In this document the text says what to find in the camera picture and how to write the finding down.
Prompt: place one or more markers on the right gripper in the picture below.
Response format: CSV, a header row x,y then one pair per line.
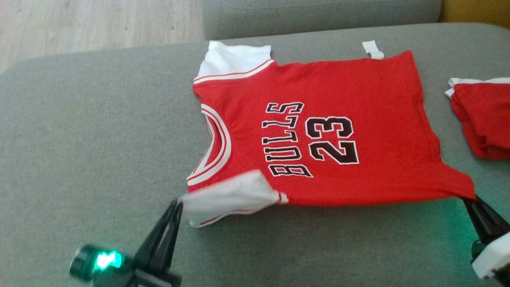
x,y
496,259

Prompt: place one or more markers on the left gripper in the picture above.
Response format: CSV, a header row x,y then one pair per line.
x,y
103,267

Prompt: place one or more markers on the red white sports shorts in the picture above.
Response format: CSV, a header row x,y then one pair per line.
x,y
486,119

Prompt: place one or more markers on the red white basketball jersey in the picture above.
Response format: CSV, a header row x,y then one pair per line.
x,y
378,99

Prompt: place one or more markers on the large grey sofa seat cushion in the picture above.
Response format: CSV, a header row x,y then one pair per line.
x,y
99,119

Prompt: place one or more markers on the yellow sofa backrest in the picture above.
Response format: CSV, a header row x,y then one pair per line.
x,y
478,10

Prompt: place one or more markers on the small grey sofa cushion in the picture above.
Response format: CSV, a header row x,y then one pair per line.
x,y
318,18

